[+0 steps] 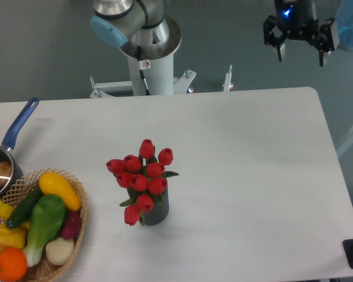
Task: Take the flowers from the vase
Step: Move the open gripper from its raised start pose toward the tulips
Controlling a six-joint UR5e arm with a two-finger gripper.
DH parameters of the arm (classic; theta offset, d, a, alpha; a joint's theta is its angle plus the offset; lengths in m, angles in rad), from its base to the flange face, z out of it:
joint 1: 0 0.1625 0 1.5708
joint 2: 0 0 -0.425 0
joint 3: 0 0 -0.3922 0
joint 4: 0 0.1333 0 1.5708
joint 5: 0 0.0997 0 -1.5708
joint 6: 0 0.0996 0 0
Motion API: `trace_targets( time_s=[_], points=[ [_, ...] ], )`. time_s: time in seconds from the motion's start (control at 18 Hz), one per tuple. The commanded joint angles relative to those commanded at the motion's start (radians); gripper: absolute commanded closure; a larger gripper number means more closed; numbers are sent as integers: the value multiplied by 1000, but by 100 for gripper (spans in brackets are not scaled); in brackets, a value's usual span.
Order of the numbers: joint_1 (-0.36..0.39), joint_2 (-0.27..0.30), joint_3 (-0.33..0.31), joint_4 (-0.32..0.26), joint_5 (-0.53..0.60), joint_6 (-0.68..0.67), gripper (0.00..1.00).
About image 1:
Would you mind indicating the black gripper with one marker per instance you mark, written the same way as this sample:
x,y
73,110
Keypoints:
x,y
297,20

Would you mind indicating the red tulip bouquet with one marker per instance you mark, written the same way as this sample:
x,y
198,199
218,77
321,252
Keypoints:
x,y
142,176

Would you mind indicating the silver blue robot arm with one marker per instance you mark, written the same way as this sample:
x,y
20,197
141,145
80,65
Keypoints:
x,y
130,16

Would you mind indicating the dark grey ribbed vase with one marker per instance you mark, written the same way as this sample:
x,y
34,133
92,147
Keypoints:
x,y
159,211

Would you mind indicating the yellow squash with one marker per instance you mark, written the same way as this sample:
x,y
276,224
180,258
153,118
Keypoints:
x,y
54,183

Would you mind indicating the purple red onion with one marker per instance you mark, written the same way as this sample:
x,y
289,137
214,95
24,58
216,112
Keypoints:
x,y
71,226

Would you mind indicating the green bok choy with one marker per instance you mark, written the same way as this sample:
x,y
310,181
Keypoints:
x,y
46,220

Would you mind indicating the white garlic bulb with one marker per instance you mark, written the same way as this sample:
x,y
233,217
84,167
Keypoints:
x,y
59,250

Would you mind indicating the bread roll in pan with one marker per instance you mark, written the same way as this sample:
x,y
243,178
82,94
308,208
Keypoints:
x,y
5,170

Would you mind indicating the green cucumber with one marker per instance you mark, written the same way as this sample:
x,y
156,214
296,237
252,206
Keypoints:
x,y
23,210

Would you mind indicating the yellow banana pepper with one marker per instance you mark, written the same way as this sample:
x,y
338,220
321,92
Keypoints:
x,y
5,210

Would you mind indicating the yellow pumpkin gourd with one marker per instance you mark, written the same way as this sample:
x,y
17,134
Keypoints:
x,y
12,237

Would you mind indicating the orange fruit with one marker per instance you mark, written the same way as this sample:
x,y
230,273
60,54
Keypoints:
x,y
13,264

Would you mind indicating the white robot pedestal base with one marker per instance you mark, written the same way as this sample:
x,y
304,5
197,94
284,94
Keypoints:
x,y
153,76

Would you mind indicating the blue handled saucepan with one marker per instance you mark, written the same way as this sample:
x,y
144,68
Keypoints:
x,y
9,141

